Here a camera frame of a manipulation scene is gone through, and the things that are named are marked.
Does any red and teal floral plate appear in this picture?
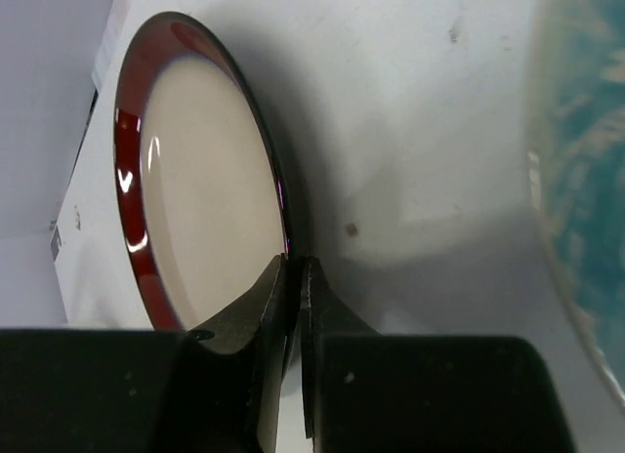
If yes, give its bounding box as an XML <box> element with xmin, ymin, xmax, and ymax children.
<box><xmin>523</xmin><ymin>0</ymin><xmax>624</xmax><ymax>404</ymax></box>

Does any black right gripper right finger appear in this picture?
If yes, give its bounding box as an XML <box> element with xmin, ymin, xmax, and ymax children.
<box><xmin>299</xmin><ymin>258</ymin><xmax>575</xmax><ymax>452</ymax></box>

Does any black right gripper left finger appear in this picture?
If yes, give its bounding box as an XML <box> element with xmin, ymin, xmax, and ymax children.
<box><xmin>1</xmin><ymin>256</ymin><xmax>287</xmax><ymax>452</ymax></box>

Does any dark red rimmed plate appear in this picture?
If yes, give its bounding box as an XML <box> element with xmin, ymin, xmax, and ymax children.
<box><xmin>113</xmin><ymin>12</ymin><xmax>312</xmax><ymax>355</ymax></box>

